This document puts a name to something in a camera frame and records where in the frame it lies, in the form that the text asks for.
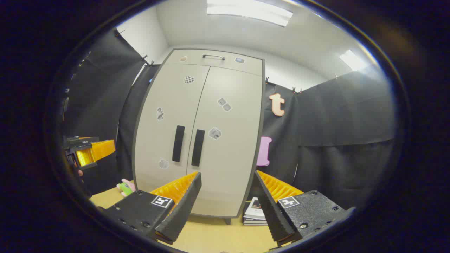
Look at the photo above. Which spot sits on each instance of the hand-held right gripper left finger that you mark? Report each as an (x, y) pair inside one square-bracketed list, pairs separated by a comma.
[(182, 207)]

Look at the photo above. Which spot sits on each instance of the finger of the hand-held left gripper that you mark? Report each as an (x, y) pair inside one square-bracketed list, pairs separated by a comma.
[(103, 148)]

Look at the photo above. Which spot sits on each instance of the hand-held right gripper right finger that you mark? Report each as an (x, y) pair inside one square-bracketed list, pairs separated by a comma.
[(270, 207)]

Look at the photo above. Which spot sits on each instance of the grey double-door shoe cabinet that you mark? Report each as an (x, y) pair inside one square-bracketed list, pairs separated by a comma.
[(211, 196)]

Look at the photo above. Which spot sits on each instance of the grey cabinet door checkered sticker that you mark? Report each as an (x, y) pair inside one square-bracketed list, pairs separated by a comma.
[(165, 140)]

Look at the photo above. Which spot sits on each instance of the grey cabinet door square stickers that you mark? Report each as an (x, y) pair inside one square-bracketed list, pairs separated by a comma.
[(232, 158)]

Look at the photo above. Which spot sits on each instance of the grey cabinet drawer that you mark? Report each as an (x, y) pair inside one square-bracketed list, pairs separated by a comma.
[(225, 65)]

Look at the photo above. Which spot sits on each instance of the stack of books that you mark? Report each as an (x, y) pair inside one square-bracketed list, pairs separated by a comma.
[(255, 212)]

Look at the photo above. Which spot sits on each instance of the green pink plush toy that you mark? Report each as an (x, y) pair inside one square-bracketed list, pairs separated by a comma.
[(126, 188)]

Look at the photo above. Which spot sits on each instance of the long ceiling light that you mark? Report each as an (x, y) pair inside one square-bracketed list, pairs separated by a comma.
[(249, 12)]

